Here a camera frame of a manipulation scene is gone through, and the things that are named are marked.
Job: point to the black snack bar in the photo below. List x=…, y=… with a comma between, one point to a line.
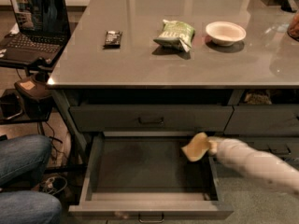
x=113, y=39

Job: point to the black laptop stand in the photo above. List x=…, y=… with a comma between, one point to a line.
x=20, y=117

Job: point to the top right drawer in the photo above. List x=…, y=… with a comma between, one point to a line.
x=264, y=120

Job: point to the middle right drawer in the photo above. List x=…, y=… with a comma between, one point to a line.
x=282, y=147

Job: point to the person leg jeans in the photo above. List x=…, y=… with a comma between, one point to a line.
x=25, y=155
x=29, y=207

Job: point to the top left drawer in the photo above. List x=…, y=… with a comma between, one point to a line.
x=91, y=118

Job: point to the yellow sponge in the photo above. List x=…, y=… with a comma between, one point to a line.
x=197, y=147

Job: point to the person left leg jeans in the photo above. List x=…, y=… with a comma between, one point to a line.
x=25, y=155

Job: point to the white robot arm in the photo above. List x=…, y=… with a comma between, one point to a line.
x=263, y=168

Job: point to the black box with note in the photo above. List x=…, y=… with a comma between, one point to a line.
x=37, y=99

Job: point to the black laptop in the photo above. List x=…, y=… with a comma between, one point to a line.
x=43, y=33

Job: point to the person right leg jeans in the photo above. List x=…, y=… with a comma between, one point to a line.
x=29, y=207

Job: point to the green chip bag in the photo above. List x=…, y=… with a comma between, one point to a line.
x=176, y=35

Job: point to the white bowl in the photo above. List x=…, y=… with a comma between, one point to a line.
x=224, y=33

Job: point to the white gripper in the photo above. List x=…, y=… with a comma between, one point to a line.
x=226, y=150

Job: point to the open middle drawer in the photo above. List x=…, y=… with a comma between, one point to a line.
x=150, y=180

